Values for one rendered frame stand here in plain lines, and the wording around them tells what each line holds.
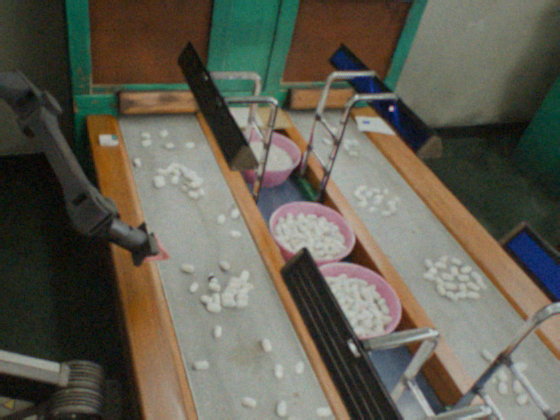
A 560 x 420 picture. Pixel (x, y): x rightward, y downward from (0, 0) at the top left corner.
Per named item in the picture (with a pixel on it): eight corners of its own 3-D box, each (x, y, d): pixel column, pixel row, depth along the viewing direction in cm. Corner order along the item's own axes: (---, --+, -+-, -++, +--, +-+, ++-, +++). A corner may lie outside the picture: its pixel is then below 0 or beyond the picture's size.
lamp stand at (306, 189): (314, 215, 179) (351, 98, 149) (293, 180, 192) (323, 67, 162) (361, 210, 185) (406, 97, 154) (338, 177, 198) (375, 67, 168)
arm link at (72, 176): (10, 114, 131) (41, 86, 129) (26, 125, 136) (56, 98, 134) (68, 232, 110) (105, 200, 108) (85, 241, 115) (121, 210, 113)
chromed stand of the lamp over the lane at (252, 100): (203, 225, 167) (220, 101, 137) (189, 188, 180) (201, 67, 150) (258, 220, 173) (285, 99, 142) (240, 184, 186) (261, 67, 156)
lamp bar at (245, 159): (229, 172, 128) (233, 147, 123) (175, 61, 169) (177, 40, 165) (259, 170, 130) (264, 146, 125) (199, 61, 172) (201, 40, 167)
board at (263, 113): (211, 131, 193) (211, 128, 192) (201, 111, 203) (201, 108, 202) (291, 128, 203) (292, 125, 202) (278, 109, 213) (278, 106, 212)
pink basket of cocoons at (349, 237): (304, 294, 151) (312, 272, 144) (247, 240, 165) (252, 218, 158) (362, 261, 165) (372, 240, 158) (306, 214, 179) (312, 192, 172)
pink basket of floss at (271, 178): (275, 202, 181) (281, 180, 175) (212, 172, 189) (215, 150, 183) (306, 169, 199) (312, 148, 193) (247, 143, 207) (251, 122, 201)
